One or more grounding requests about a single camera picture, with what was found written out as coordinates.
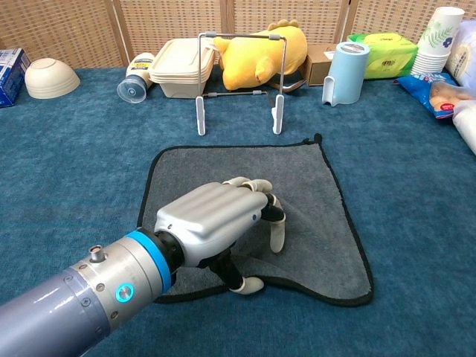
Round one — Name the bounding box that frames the mayonnaise squeeze bottle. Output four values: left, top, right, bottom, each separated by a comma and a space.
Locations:
117, 52, 155, 104

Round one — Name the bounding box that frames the metal spoon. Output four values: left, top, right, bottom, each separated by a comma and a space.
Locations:
266, 77, 309, 91

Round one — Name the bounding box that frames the blue carpet table cover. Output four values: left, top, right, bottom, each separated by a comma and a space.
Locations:
0, 66, 476, 357

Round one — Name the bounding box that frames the light blue cup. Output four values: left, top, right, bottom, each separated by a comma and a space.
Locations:
321, 41, 370, 108

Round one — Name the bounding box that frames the white blue soft pack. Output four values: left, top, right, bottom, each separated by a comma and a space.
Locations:
445, 19, 476, 89

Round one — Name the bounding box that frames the metal rack with spoon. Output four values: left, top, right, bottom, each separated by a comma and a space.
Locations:
195, 31, 286, 135

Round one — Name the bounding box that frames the green tissue pack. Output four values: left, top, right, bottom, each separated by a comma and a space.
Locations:
347, 32, 419, 80

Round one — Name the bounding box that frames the beige plastic lunch box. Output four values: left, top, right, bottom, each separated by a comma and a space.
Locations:
149, 38, 216, 100

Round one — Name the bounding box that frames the stack of paper cups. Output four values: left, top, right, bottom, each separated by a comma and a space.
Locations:
411, 6, 466, 75

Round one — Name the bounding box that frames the woven rattan folding screen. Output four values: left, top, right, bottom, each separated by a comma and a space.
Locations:
0, 0, 476, 71

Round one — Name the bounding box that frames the translucent white plastic bag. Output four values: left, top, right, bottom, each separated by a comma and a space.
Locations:
451, 99, 476, 156

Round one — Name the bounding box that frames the cream upturned bowl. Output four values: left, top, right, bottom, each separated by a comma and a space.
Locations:
24, 57, 81, 100

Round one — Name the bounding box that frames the blue biscuit snack bag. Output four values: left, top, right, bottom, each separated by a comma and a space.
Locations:
394, 71, 473, 120

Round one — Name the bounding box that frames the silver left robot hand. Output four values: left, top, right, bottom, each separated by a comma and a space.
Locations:
152, 176, 287, 295

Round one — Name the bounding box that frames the yellow plush toy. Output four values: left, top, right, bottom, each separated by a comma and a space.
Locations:
213, 19, 309, 91

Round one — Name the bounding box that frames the brown cardboard box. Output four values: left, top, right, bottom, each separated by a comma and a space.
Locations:
303, 43, 338, 87

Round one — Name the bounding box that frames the blue cloth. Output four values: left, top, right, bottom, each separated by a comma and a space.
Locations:
135, 133, 375, 308

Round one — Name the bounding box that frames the blue white toothpaste box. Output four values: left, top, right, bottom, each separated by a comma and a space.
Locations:
0, 48, 32, 109

